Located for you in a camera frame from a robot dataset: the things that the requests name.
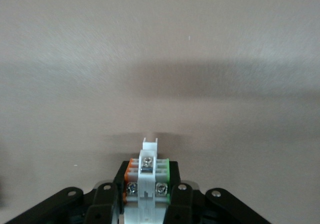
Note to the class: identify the red push button switch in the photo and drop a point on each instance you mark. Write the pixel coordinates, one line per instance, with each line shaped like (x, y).
(146, 184)

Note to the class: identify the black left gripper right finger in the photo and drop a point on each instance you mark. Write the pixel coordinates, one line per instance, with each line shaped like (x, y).
(185, 201)

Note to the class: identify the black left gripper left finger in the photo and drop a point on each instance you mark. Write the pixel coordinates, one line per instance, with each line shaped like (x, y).
(105, 201)

